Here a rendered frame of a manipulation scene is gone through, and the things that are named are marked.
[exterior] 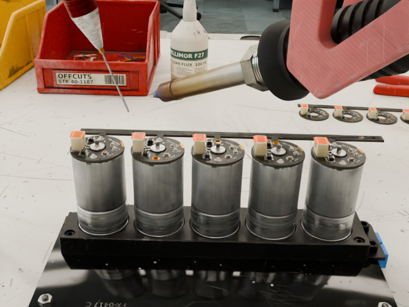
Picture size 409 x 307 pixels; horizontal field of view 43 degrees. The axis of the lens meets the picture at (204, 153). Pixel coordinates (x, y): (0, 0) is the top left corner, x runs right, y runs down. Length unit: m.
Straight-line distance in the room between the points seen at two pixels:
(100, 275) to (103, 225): 0.02
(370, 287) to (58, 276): 0.14
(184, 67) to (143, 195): 0.23
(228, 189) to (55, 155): 0.17
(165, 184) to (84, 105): 0.23
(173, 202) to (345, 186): 0.08
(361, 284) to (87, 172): 0.14
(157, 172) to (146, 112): 0.20
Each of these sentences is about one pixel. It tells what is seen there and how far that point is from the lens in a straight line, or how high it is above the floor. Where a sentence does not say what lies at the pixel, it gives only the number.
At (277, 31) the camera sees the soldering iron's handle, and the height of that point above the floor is 0.88.
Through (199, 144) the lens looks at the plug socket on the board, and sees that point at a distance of 0.23.
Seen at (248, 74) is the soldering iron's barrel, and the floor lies 0.87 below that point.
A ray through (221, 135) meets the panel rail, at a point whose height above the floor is 0.81.
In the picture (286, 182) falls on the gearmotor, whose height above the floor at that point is 0.80.
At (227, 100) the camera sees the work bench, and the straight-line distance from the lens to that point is 0.46.
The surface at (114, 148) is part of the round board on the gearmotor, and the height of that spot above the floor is 0.81.
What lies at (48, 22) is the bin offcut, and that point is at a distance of 0.51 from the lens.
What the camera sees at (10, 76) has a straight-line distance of 0.52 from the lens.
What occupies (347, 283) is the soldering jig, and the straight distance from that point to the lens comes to 0.25.
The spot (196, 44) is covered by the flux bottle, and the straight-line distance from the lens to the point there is 0.45.
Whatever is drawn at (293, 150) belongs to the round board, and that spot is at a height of 0.81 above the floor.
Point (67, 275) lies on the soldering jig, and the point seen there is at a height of 0.76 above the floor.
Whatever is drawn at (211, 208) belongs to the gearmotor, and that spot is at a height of 0.79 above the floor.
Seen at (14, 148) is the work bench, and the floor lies 0.75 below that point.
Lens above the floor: 0.92
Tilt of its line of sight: 28 degrees down
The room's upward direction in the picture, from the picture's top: 2 degrees clockwise
